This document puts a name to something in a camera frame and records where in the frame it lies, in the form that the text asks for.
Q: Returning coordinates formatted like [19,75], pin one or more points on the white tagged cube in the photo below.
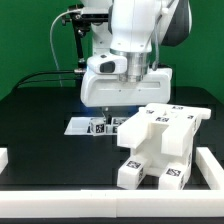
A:
[97,126]
[116,122]

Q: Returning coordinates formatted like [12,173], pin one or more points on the white right fence bar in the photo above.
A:
[210,168]

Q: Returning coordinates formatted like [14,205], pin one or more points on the white chair back frame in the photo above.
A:
[135,130]

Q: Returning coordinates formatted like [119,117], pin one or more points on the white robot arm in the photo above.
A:
[136,29]

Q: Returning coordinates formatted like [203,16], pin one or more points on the white left fence bar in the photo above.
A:
[3,159]

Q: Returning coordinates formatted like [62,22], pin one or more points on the white chair seat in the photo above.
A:
[156,150]

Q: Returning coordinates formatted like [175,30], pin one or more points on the white fence bar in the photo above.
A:
[111,203]
[210,168]
[3,159]

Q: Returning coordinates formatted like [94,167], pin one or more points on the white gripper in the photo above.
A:
[102,85]

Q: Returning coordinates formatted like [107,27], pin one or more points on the white front fence bar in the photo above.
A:
[111,203]

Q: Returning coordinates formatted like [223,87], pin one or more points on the black rear camera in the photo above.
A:
[95,15]

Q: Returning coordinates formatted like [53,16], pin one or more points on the white tagged flat plate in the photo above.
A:
[81,126]

